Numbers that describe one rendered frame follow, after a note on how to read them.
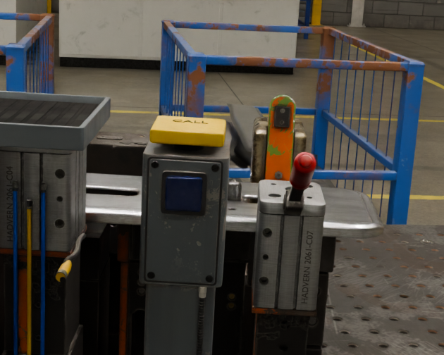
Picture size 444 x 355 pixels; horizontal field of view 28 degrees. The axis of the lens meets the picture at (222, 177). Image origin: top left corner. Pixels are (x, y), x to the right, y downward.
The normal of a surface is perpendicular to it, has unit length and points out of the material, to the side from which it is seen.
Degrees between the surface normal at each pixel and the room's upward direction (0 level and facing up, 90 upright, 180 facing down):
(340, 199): 0
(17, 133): 90
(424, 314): 0
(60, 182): 90
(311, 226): 90
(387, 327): 0
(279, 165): 78
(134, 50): 90
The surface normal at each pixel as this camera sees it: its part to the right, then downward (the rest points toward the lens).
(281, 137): -0.02, 0.05
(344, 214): 0.05, -0.96
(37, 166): 0.18, 0.26
